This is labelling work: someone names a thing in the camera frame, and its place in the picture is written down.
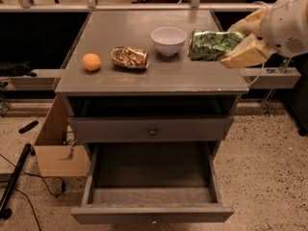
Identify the metal railing frame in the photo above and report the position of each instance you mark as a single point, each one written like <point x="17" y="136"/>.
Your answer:
<point x="265" y="78"/>

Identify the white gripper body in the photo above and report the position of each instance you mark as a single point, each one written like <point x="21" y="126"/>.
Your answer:
<point x="285" y="28"/>

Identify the closed grey upper drawer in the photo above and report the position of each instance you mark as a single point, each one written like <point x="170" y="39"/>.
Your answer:
<point x="147" y="129"/>

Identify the black object on ledge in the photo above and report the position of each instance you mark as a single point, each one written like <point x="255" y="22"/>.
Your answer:
<point x="16" y="69"/>

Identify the open grey bottom drawer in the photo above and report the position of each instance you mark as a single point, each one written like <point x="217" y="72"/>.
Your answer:
<point x="160" y="182"/>

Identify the cardboard box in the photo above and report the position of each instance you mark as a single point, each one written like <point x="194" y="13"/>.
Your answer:
<point x="57" y="151"/>

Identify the white bowl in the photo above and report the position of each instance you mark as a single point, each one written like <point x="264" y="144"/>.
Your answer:
<point x="168" y="40"/>

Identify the crushed brown can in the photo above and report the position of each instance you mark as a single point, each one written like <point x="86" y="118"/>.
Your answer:
<point x="130" y="57"/>

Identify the small black floor object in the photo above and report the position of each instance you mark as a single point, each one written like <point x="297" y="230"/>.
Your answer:
<point x="28" y="127"/>

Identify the crushed green can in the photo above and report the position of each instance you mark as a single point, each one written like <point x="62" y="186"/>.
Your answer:
<point x="209" y="46"/>

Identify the orange fruit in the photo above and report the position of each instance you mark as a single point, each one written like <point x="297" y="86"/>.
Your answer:
<point x="91" y="62"/>

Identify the grey wooden drawer cabinet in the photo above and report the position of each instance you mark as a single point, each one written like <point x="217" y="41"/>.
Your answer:
<point x="172" y="86"/>

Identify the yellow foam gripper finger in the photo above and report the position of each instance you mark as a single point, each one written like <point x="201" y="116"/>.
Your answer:
<point x="251" y="24"/>
<point x="249" y="52"/>

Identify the black pole on floor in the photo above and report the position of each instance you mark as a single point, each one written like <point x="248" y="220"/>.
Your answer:
<point x="6" y="212"/>

